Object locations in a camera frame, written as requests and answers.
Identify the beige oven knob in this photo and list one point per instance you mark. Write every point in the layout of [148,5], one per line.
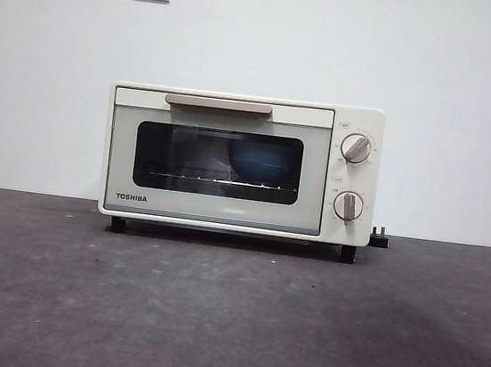
[356,149]
[348,206]

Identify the white Toshiba toaster oven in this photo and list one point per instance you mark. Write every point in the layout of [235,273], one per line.
[224,214]

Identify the black power plug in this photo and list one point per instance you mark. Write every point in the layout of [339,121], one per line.
[380,240]

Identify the blue bowl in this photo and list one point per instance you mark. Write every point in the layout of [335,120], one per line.
[259,163]

